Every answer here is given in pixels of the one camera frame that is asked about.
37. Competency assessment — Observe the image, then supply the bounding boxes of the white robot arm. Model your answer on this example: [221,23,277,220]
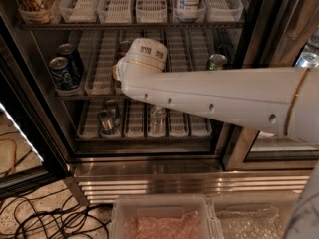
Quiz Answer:
[113,38,319,170]

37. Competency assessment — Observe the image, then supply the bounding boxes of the front blue pepsi can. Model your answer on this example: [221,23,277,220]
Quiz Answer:
[49,57,78,91]

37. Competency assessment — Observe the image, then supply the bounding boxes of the orange cable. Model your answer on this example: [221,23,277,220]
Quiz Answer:
[0,136,18,177]

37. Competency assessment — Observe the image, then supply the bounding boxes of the rear red coke can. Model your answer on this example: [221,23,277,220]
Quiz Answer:
[117,40,132,58]

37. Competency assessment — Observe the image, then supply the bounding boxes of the rear silver blue can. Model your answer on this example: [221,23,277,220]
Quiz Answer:
[105,100,121,126]

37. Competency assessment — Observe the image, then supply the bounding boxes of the right clear plastic bin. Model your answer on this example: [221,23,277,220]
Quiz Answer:
[212,191,299,239]

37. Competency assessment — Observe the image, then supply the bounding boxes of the open fridge door left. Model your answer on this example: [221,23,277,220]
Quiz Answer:
[0,41,67,200]

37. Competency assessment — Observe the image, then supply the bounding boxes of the stainless steel fridge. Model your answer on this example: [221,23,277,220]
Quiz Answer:
[0,0,318,205]

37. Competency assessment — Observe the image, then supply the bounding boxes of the rear blue pepsi can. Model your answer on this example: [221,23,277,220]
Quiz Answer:
[57,43,84,82]

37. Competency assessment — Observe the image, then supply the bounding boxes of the closed glass fridge door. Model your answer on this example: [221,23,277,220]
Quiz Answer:
[221,0,319,171]

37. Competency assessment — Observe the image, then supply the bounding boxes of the clear plastic bin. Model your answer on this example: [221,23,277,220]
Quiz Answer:
[212,191,299,239]
[110,194,224,239]

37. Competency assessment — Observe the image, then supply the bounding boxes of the green soda can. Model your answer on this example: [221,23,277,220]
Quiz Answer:
[206,54,227,71]

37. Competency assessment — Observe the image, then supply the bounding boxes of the left clear plastic bin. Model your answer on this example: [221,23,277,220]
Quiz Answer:
[110,194,224,239]

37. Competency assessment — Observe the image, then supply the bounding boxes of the blue pepsi can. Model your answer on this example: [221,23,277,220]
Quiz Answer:
[57,43,84,82]
[49,57,78,91]

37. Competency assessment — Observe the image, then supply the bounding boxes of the clear water bottle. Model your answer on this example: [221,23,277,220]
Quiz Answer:
[150,106,166,137]

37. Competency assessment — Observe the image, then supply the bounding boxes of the black floor cables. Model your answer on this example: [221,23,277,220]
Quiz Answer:
[0,186,111,239]

